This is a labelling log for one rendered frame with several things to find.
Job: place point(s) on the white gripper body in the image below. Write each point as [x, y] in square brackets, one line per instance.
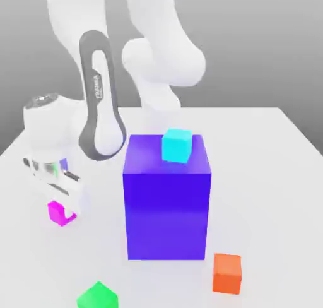
[66, 196]

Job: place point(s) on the small magenta cube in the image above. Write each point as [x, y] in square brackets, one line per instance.
[56, 213]

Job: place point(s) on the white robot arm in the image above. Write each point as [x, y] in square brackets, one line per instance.
[161, 60]

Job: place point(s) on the small green cube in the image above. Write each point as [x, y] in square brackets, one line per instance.
[99, 297]

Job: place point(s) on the small cyan cube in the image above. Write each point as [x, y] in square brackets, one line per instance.
[176, 146]

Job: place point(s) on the small orange cube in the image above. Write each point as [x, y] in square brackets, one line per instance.
[227, 274]

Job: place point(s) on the large blue box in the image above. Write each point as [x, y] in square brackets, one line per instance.
[166, 212]

